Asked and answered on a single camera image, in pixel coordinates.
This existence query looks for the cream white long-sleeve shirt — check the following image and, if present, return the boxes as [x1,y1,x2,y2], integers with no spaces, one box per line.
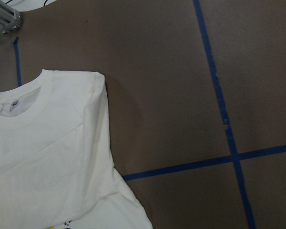
[0,70,152,229]

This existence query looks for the blue tape grid lines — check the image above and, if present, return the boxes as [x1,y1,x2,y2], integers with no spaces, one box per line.
[17,0,286,229]

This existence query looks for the grey aluminium frame post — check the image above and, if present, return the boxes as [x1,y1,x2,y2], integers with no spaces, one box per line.
[0,0,22,35]

